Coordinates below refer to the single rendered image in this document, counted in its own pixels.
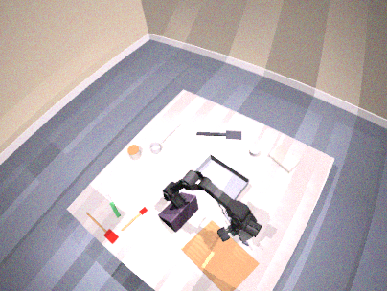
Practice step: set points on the grey cylinder with orange top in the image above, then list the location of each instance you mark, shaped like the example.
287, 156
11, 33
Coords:
134, 152

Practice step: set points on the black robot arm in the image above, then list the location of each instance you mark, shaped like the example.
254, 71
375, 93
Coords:
238, 211

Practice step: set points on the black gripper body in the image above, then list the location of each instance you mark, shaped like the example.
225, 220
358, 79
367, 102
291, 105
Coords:
223, 232

